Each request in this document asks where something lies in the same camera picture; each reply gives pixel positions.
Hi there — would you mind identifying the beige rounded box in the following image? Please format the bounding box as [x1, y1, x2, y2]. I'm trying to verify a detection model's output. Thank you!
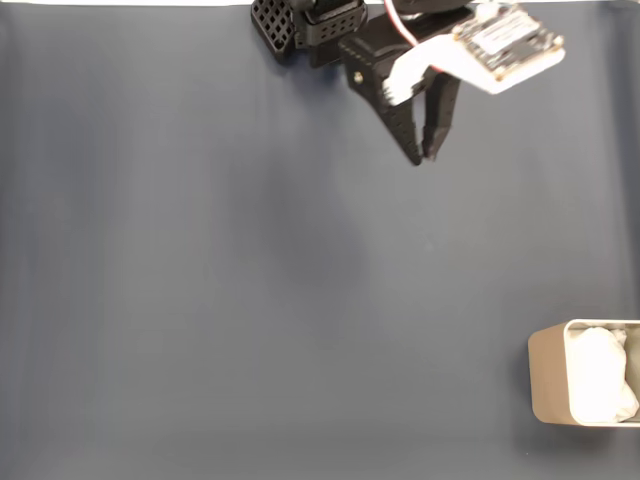
[527, 318, 640, 428]

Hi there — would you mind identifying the white crumpled tissue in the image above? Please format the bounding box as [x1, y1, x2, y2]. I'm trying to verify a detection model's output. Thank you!
[567, 324, 640, 425]

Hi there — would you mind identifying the red and white cable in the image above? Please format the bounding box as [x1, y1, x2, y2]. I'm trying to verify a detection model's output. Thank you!
[383, 0, 422, 49]

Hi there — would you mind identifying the white mounted camera board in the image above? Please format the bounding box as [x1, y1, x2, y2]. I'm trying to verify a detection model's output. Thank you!
[382, 2, 566, 106]

